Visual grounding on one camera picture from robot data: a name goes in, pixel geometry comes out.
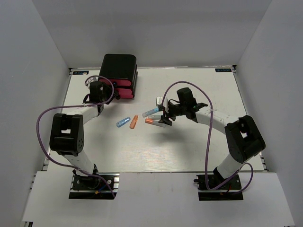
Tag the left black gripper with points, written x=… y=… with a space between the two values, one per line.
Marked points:
x=110 y=91

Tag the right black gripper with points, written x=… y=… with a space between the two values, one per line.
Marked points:
x=165 y=120

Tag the pink bottom drawer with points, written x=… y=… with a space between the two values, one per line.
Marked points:
x=124 y=93

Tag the pink drawer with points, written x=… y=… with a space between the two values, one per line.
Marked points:
x=117 y=82
x=124 y=93

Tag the blue capped lead tube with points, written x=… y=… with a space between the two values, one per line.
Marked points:
x=150 y=112

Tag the green capped lead tube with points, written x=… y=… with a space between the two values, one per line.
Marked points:
x=154 y=117

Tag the pink top drawer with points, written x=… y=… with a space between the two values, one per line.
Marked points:
x=117 y=82

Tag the orange capped lead tube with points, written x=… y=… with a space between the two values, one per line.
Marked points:
x=154 y=122

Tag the blue translucent lead case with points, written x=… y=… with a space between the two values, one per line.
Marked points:
x=122 y=122

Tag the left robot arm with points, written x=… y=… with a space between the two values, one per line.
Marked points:
x=67 y=132

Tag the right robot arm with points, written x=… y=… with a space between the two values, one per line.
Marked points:
x=243 y=137

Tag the orange translucent lead case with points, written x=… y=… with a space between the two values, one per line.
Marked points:
x=134 y=122

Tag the black drawer cabinet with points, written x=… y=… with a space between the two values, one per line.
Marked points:
x=120 y=66

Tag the left blue table label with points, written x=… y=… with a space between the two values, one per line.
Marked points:
x=82 y=72

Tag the blue table label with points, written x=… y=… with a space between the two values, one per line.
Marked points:
x=223 y=70
x=82 y=72

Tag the right blue table label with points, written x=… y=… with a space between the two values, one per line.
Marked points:
x=223 y=70

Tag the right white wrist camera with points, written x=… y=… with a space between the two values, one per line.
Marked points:
x=160 y=101

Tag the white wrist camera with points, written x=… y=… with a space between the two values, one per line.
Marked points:
x=89 y=80
x=160 y=101

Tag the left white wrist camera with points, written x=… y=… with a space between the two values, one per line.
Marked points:
x=89 y=80

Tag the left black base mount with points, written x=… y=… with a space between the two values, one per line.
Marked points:
x=91 y=188

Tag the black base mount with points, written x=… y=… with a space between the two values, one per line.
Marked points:
x=91 y=188
x=227 y=192

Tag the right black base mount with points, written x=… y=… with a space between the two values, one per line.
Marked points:
x=227 y=192

